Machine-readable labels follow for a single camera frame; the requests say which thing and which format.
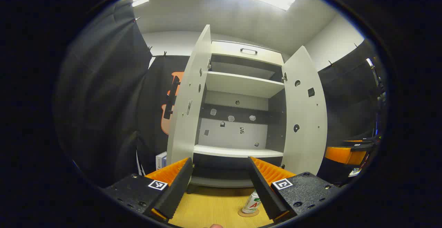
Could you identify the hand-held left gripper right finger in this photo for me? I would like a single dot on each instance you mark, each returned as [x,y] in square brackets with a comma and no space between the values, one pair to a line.
[264,190]

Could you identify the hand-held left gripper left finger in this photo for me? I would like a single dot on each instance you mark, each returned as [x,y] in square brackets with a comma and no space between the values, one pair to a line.
[178,190]

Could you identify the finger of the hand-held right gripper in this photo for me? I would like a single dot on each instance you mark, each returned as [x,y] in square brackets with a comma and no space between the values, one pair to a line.
[362,140]
[342,154]

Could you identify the white milk bottle green cap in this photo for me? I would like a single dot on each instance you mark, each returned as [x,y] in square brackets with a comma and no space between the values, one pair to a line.
[249,203]

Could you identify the white cabinet door cat sticker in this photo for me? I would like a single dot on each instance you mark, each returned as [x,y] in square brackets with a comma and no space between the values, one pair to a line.
[305,145]

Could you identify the round cork coaster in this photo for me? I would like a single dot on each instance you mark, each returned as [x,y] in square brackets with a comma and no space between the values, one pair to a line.
[253,214]

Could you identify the small white cardboard box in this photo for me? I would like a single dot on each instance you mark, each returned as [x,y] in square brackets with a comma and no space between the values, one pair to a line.
[161,161]

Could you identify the white cabinet door phone sticker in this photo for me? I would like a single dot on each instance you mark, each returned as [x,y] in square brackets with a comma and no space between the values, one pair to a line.
[188,117]

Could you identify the white cabinet with shelves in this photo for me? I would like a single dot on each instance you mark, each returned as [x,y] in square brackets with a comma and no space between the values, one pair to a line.
[241,83]

